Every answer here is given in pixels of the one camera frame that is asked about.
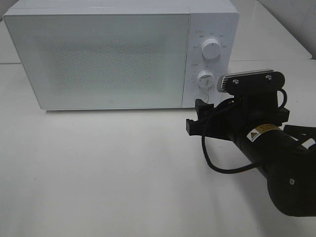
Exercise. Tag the white upper power knob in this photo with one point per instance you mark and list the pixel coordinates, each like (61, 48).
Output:
(211, 47)

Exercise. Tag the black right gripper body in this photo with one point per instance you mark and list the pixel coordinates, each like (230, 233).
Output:
(252, 123)

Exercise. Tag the white timer knob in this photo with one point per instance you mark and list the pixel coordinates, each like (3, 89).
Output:
(205, 79)

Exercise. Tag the round door release button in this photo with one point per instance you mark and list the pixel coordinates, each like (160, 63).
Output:
(202, 96)

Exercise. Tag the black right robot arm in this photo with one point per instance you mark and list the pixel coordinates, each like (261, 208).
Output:
(291, 183)

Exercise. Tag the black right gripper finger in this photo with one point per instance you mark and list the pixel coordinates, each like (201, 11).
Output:
(195, 128)
(203, 109)

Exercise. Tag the white microwave oven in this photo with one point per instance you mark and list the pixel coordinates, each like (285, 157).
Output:
(207, 18)

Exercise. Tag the white microwave door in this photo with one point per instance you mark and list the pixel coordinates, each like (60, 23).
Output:
(79, 62)

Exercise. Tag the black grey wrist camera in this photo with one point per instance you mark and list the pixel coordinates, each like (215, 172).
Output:
(251, 82)

